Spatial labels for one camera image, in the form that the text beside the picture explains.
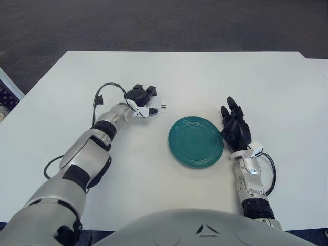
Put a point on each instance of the teal round plate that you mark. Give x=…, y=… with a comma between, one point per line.
x=196, y=143

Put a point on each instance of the white charger plug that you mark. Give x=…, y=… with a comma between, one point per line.
x=160, y=106

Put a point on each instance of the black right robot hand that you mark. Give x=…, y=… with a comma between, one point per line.
x=238, y=133

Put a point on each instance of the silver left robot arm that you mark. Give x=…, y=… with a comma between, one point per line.
x=84, y=148

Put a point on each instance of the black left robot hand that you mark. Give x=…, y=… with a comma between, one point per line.
x=138, y=96

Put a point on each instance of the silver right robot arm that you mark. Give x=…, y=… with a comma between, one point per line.
x=252, y=184

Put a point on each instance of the grey robot torso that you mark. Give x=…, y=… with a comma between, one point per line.
x=205, y=230

